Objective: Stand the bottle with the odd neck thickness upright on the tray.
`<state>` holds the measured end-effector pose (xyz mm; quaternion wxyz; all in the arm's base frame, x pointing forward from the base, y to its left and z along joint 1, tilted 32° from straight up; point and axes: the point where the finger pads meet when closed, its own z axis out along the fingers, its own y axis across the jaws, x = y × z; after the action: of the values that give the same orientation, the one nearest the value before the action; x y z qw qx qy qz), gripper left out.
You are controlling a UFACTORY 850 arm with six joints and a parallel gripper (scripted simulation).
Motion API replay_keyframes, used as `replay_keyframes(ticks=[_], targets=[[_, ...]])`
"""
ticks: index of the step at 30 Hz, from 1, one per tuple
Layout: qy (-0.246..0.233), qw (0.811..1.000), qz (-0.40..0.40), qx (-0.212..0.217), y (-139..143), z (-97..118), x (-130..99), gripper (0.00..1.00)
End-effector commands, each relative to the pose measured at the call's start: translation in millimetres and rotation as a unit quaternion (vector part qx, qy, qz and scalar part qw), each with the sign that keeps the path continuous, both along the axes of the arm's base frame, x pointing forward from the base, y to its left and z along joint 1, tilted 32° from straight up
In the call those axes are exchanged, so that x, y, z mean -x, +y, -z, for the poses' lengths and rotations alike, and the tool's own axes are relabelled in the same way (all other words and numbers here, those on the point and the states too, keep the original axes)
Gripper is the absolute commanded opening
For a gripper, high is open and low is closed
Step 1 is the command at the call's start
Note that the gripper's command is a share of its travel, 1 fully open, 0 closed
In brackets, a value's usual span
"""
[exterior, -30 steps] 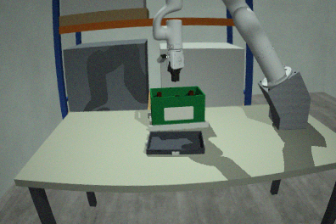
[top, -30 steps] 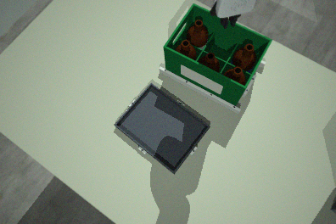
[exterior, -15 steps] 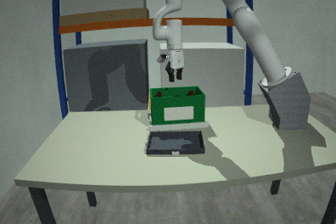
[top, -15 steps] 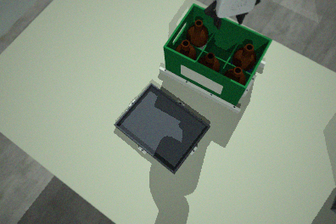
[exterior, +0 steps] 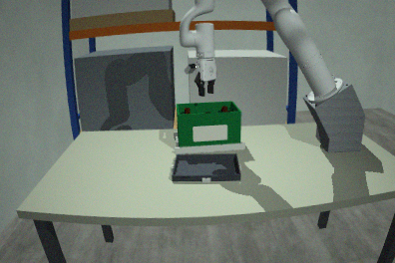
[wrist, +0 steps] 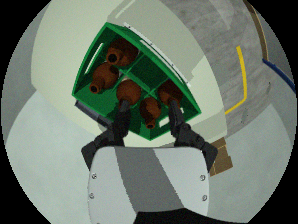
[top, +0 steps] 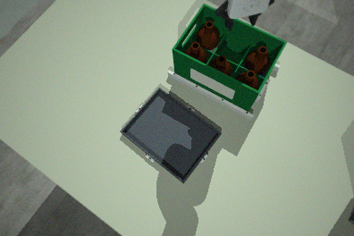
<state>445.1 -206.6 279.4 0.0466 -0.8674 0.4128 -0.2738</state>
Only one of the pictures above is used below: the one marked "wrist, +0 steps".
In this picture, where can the green plastic crate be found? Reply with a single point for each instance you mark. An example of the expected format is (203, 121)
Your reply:
(145, 73)

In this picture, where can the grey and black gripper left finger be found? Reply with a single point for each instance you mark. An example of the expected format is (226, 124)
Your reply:
(110, 137)

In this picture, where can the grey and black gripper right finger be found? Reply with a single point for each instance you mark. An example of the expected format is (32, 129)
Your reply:
(184, 135)

